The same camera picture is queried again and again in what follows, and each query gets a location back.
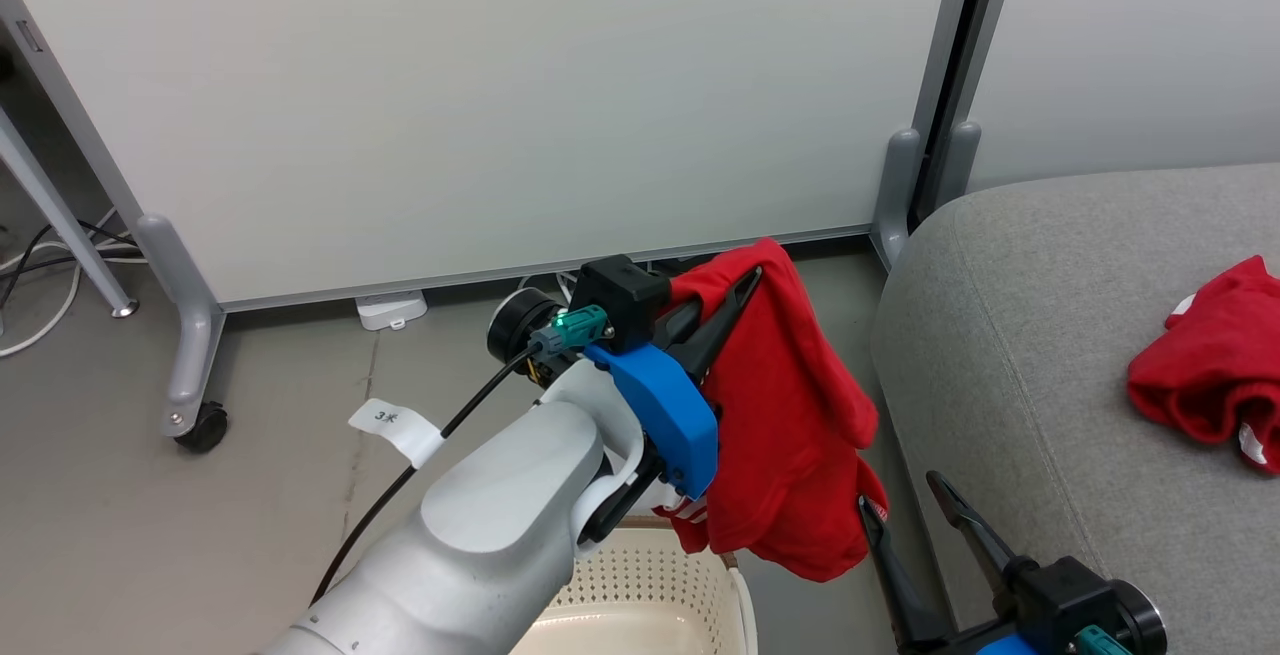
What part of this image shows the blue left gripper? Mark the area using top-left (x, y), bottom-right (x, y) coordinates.
top-left (584, 266), bottom-right (764, 502)

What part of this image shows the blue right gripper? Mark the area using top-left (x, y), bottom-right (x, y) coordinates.
top-left (857, 470), bottom-right (1047, 655)

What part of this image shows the red garment with white stripes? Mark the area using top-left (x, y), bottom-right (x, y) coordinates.
top-left (650, 237), bottom-right (890, 584)

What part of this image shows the grey fabric sofa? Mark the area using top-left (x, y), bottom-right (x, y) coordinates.
top-left (870, 163), bottom-right (1280, 655)

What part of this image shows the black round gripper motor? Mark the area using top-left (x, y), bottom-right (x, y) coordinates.
top-left (486, 286), bottom-right (564, 369)
top-left (1107, 579), bottom-right (1170, 655)

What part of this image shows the grey partition foot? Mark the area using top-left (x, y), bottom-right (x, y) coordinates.
top-left (135, 213), bottom-right (227, 438)
top-left (871, 120), bottom-right (983, 271)

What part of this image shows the cream perforated laundry basket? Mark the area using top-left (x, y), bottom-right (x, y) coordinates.
top-left (505, 525), bottom-right (759, 655)

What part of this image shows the white power strip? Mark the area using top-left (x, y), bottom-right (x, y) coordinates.
top-left (355, 289), bottom-right (430, 332)

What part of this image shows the large white partition panel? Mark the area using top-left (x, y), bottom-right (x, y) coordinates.
top-left (0, 0), bottom-right (986, 316)

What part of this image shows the black caster wheel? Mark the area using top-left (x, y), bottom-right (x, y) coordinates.
top-left (175, 402), bottom-right (230, 454)

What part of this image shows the grey metal table leg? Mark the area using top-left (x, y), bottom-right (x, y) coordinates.
top-left (0, 105), bottom-right (140, 320)

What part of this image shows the green cable connector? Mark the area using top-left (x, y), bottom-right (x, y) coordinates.
top-left (1074, 624), bottom-right (1134, 655)
top-left (529, 304), bottom-right (610, 357)

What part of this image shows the thin white looped cable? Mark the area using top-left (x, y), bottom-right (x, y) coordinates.
top-left (515, 271), bottom-right (583, 306)

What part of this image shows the white paper cable tag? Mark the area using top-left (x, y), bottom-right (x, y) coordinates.
top-left (347, 397), bottom-right (445, 470)

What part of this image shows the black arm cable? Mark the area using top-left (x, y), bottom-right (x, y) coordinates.
top-left (308, 335), bottom-right (551, 608)

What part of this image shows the white floor cable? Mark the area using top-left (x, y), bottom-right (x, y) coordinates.
top-left (0, 233), bottom-right (143, 358)

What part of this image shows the black floor cable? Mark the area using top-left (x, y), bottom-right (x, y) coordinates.
top-left (0, 220), bottom-right (136, 314)

